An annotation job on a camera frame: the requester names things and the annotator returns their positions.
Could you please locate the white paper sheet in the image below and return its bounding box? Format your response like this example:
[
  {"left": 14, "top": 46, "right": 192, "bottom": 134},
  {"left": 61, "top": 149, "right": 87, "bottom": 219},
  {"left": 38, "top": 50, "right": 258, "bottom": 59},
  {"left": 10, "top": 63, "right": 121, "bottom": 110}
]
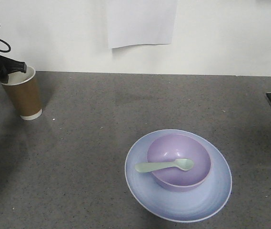
[{"left": 106, "top": 0, "right": 178, "bottom": 49}]

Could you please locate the brown paper cup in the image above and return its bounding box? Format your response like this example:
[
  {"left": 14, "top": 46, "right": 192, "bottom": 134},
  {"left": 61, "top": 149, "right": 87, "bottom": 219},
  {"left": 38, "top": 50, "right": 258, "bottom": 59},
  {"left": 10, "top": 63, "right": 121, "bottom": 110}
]
[{"left": 2, "top": 66, "right": 42, "bottom": 121}]

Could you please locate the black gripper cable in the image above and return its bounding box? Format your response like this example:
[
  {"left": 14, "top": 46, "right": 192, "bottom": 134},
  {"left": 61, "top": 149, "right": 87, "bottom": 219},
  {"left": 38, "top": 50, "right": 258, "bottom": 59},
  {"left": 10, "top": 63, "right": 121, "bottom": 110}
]
[{"left": 0, "top": 36, "right": 11, "bottom": 53}]

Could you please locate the light blue plate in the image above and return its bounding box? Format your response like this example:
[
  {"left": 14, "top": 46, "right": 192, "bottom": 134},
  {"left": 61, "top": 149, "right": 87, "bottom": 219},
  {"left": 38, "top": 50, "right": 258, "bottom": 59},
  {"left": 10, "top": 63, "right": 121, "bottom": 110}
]
[{"left": 125, "top": 129, "right": 232, "bottom": 223}]

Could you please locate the purple plastic bowl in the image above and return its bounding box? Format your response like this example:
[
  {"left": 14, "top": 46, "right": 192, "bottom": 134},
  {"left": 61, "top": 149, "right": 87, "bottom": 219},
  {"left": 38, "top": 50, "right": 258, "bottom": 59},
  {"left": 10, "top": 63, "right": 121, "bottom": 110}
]
[{"left": 147, "top": 134, "right": 212, "bottom": 192}]

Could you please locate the pale green plastic spoon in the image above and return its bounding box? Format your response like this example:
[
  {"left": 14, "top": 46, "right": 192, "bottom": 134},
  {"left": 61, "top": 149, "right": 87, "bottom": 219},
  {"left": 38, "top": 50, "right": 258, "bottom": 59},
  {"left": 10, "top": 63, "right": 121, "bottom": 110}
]
[{"left": 135, "top": 158, "right": 194, "bottom": 173}]

